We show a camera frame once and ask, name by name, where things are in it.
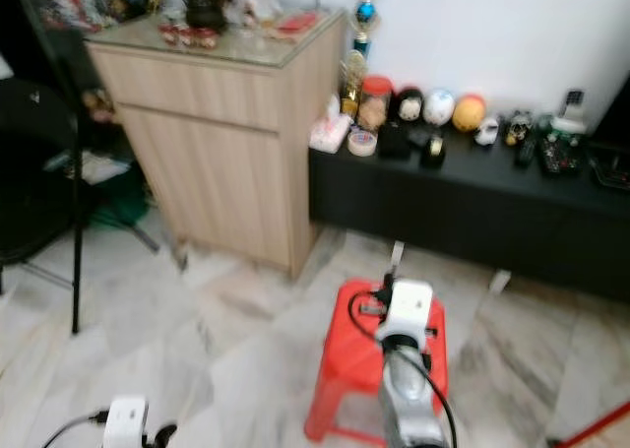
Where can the red plastic stool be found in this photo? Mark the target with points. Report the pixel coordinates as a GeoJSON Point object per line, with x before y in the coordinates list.
{"type": "Point", "coordinates": [345, 350]}

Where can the black stand pole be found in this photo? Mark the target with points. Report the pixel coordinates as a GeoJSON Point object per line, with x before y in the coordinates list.
{"type": "Point", "coordinates": [76, 222]}

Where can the green bag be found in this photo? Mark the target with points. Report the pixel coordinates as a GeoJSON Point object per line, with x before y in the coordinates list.
{"type": "Point", "coordinates": [123, 204]}

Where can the light wooden cabinet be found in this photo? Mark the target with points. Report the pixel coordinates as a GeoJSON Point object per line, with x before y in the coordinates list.
{"type": "Point", "coordinates": [207, 162]}

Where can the black chair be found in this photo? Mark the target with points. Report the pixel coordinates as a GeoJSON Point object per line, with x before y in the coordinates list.
{"type": "Point", "coordinates": [34, 172]}

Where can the clear tape roll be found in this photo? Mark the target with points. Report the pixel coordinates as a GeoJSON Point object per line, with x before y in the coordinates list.
{"type": "Point", "coordinates": [362, 143]}

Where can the black box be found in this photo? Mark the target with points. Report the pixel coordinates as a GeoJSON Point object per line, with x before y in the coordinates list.
{"type": "Point", "coordinates": [395, 143]}

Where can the black low bench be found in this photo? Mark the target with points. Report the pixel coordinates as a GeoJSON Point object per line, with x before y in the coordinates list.
{"type": "Point", "coordinates": [472, 212]}

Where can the small black desk item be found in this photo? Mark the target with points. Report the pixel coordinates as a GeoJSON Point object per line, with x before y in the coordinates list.
{"type": "Point", "coordinates": [431, 151]}

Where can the jar with red lid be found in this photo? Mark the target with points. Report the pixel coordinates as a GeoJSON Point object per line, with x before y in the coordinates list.
{"type": "Point", "coordinates": [376, 101]}

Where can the small gold trophy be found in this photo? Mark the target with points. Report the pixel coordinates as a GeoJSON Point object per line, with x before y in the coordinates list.
{"type": "Point", "coordinates": [352, 79]}

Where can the dark figurine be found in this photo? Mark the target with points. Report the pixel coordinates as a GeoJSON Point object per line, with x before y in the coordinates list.
{"type": "Point", "coordinates": [207, 10]}

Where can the white round figurine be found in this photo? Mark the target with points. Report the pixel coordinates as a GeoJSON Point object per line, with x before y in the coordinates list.
{"type": "Point", "coordinates": [439, 106]}

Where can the red flat booklet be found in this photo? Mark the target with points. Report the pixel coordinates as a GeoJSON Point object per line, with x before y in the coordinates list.
{"type": "Point", "coordinates": [298, 23]}

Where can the flower bouquet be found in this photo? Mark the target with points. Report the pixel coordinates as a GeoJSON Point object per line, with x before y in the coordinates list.
{"type": "Point", "coordinates": [94, 3]}

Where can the orange round figurine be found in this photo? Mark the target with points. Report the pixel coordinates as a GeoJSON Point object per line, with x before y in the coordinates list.
{"type": "Point", "coordinates": [470, 113]}

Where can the small white toy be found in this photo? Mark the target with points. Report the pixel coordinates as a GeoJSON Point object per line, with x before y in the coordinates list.
{"type": "Point", "coordinates": [487, 131]}

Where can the trophy with blue ball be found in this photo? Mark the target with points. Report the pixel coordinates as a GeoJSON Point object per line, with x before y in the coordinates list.
{"type": "Point", "coordinates": [366, 13]}

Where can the black gold figurine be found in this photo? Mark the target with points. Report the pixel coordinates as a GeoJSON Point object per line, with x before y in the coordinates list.
{"type": "Point", "coordinates": [519, 128]}

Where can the green jar white lid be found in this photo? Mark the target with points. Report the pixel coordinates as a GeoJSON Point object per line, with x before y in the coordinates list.
{"type": "Point", "coordinates": [563, 149]}

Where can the grey phone handset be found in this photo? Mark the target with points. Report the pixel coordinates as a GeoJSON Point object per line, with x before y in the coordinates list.
{"type": "Point", "coordinates": [573, 103]}

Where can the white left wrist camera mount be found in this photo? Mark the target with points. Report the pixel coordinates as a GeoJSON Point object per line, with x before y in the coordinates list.
{"type": "Point", "coordinates": [126, 423]}

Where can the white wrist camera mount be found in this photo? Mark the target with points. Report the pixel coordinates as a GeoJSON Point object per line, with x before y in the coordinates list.
{"type": "Point", "coordinates": [406, 310]}
{"type": "Point", "coordinates": [126, 423]}

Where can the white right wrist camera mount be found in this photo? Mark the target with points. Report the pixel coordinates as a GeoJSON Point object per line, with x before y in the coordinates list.
{"type": "Point", "coordinates": [406, 310]}

